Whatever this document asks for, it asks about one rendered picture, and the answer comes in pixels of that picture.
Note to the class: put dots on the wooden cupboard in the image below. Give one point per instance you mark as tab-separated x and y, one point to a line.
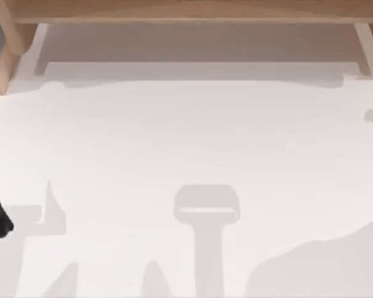
199	10

